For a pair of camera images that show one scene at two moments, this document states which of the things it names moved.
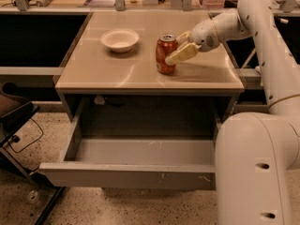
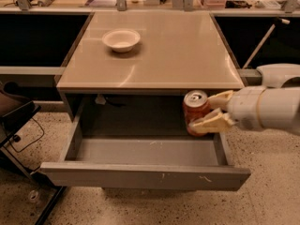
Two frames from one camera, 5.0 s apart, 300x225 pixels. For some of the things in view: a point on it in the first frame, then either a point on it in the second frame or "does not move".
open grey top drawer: x=133 y=162 does not move
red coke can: x=166 y=45 to x=196 y=106
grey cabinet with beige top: x=111 y=86 does not move
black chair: x=16 y=106 does not move
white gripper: x=203 y=35 to x=244 y=107
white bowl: x=120 y=40 does not move
